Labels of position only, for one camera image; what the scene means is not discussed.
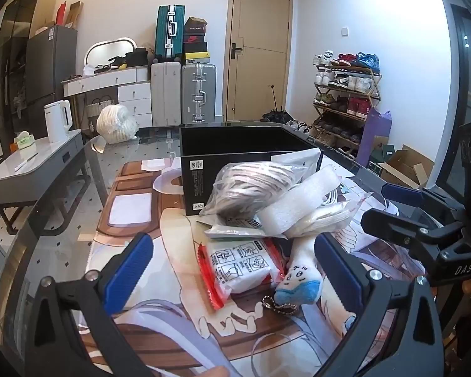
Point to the beige wooden door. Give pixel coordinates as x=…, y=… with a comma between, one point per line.
x=259, y=66

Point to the red white pictogram packet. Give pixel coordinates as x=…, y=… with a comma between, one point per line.
x=239, y=267

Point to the black umbrella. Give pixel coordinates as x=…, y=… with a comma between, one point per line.
x=276, y=116

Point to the white pen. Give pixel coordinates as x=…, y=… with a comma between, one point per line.
x=26, y=161

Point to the grey side table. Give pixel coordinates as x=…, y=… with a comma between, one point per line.
x=43, y=165

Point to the white dressing table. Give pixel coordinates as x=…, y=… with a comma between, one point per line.
x=133, y=94

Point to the black bag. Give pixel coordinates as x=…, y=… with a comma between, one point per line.
x=135, y=58

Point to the green tissue pack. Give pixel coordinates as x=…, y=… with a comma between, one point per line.
x=25, y=140

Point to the open brown cardboard box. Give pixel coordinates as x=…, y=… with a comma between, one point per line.
x=406, y=171

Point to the white oval mirror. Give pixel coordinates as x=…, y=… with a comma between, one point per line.
x=102, y=53

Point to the white fluffy bundle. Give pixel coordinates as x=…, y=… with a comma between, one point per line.
x=115, y=123

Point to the plastic bag of white laces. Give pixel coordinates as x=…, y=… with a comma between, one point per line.
x=251, y=188

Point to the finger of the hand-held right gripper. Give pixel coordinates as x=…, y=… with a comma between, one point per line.
x=400, y=194
x=392, y=224

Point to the white foam sheet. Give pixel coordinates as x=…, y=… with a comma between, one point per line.
x=298, y=204

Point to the yellow black shoe box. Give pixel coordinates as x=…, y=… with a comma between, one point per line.
x=197, y=57

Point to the silver white text packet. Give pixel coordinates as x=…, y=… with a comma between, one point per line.
x=235, y=227

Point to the red black shoe box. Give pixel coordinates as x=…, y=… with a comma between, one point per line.
x=194, y=38

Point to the dark green box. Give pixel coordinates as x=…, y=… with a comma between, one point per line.
x=387, y=153

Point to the white printed plastic bag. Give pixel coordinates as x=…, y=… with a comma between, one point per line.
x=298, y=163

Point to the collection of sneakers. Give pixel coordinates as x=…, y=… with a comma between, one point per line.
x=357, y=104

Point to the flat brown cardboard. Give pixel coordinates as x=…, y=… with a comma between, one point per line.
x=75, y=15

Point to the black cardboard box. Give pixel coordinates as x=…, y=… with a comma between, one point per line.
x=196, y=172

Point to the wooden shoe rack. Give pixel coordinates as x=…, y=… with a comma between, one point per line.
x=371, y=86

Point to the silver suitcase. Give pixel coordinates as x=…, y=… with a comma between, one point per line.
x=198, y=94

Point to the dark tall cabinet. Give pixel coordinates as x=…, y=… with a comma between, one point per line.
x=11, y=47

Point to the teal suitcase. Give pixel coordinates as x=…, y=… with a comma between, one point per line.
x=165, y=31

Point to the beige suitcase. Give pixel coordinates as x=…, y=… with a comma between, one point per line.
x=165, y=94

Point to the purple paper bag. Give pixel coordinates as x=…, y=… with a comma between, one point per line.
x=371, y=141

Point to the printed cartoon table mat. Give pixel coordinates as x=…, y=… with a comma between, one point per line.
x=172, y=282

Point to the red flat box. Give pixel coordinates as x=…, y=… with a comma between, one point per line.
x=61, y=15

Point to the woven basket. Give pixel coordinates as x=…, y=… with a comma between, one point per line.
x=94, y=114

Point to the plain black shoe box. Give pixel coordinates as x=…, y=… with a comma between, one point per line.
x=195, y=47

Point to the clear plastic bag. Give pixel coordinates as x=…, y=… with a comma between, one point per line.
x=329, y=218

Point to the white electric kettle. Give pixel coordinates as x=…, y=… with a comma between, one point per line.
x=57, y=121

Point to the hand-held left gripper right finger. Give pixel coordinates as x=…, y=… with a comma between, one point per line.
x=335, y=271

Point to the scattered floor shoes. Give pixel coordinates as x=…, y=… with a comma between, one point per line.
x=298, y=126

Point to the grey refrigerator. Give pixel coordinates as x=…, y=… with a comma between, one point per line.
x=51, y=70

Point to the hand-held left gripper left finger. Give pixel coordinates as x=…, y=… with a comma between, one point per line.
x=127, y=271

